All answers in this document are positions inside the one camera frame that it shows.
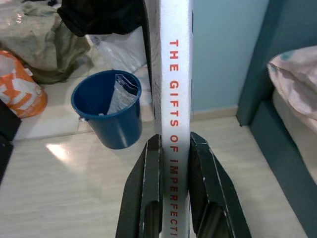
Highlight blue upholstered headboard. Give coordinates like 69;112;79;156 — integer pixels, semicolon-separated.
235;0;317;127

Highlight clear plastic bag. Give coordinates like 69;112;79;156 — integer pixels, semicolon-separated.
88;26;150;74

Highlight large black fabric bag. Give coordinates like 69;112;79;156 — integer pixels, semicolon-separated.
57;0;147;38

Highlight blue plastic bucket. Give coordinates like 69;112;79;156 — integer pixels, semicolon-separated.
71;70;143;150

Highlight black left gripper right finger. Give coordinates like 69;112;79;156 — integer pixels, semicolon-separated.
189;132;254;238

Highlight black door frame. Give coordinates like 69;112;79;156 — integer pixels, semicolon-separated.
141;0;156;119

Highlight white book blue lettering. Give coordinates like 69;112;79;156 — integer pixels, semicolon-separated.
151;0;194;238

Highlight khaki cloth sack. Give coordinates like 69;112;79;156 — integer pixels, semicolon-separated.
0;0;91;85

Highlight dark blue bed base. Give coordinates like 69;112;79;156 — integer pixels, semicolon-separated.
249;99;317;238

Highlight grey crumpled plastic bag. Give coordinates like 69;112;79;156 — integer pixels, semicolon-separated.
106;73;140;116

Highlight orange white plastic bag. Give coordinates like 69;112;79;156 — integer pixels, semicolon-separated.
0;49;48;119

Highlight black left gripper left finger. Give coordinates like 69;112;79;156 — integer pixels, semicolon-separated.
115;133;164;238

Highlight pink orange-patterned pillow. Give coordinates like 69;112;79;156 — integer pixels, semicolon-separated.
266;45;317;122

